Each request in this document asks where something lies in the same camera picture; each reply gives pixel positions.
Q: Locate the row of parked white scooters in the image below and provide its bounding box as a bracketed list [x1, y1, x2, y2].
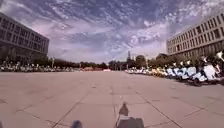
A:
[124, 50, 224, 88]

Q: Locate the row of trees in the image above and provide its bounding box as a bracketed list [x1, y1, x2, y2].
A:
[49, 52, 224, 71]

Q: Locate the dark multi-storey building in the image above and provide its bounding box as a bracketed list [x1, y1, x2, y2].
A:
[0, 12, 51, 64]

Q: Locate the row of parked bicycles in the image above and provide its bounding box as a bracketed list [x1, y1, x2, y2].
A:
[0, 61, 81, 73]

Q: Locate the pale multi-storey building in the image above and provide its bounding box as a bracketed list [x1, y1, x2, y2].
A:
[166, 12, 224, 60]

